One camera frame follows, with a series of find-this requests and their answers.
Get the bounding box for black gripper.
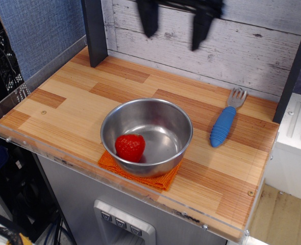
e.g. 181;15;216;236
136;0;223;51

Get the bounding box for blue handled metal fork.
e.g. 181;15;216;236
210;88;247;148

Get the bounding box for stainless steel bowl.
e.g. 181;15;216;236
101;98;193;177

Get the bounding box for red toy strawberry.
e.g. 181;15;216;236
115;134;145;162

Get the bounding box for orange cloth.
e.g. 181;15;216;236
98;151;182;191

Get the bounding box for black crate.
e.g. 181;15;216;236
0;20;23;101

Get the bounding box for white ribbed appliance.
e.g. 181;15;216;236
264;93;301;199

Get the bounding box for silver dispenser button panel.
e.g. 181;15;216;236
93;200;156;244

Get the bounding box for dark left shelf post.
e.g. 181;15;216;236
81;0;108;67

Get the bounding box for dark shelf post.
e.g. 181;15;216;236
272;41;301;124
81;0;108;67

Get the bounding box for dark right shelf post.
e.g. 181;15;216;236
272;41;301;124

